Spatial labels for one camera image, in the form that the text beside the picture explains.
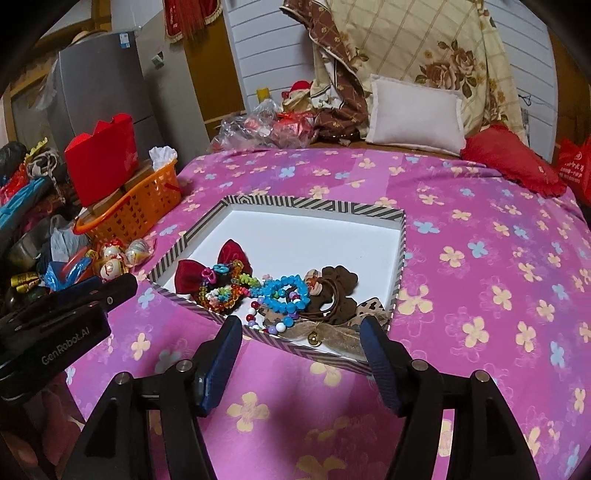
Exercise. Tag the orange plastic basket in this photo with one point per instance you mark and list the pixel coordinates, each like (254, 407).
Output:
(143, 198)

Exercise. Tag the red and white plush doll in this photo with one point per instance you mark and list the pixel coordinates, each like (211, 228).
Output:
(300, 87)

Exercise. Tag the beige organza ribbon bow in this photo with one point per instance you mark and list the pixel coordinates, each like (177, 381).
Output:
(332, 333)

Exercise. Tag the brown cardboard box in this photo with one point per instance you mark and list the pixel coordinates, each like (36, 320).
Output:
(138, 177)

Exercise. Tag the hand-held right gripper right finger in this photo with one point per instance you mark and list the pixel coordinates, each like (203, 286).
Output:
(381, 364)

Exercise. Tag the brown floral quilt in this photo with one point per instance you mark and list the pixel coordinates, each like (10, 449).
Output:
(344, 92)

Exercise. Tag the white pillow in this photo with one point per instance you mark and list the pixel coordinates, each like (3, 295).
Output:
(415, 115)

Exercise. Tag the red paper box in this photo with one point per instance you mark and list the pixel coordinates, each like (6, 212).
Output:
(99, 161)

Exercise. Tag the teal cloth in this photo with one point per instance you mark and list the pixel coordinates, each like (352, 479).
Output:
(23, 198)

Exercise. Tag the white tissue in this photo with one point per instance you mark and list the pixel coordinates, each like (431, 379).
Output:
(162, 154)

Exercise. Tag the white plastic bag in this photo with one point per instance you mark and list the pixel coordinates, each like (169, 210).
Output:
(62, 240)

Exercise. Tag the brown scrunchie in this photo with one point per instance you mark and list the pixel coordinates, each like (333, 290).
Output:
(341, 277)

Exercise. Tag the red bowl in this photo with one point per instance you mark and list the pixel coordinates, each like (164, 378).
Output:
(76, 265)

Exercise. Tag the red satin hair bow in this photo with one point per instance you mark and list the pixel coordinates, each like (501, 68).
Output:
(189, 274)

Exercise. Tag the beige floral quilt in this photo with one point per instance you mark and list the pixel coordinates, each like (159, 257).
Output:
(415, 37)

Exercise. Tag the black beaded scrunchie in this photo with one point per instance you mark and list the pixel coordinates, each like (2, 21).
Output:
(226, 302)

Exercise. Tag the striped cardboard box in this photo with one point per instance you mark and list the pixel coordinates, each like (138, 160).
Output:
(300, 230)

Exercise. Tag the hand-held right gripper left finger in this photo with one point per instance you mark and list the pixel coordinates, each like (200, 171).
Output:
(217, 364)

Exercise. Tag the clear plastic candy bag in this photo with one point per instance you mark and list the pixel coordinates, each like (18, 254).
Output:
(249, 124)

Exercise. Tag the red pillow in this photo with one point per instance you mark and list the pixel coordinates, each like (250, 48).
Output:
(503, 157)

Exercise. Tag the red plastic bag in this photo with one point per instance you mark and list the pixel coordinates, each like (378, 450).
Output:
(577, 168)

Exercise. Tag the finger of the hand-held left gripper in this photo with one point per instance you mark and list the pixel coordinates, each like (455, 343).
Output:
(115, 290)

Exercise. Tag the grey refrigerator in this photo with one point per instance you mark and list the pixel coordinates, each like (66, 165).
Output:
(97, 78)

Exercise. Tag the red fringed wall hanging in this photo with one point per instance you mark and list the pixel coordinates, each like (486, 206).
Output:
(189, 18)

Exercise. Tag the pink floral bedsheet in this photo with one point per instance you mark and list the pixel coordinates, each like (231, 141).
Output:
(485, 300)

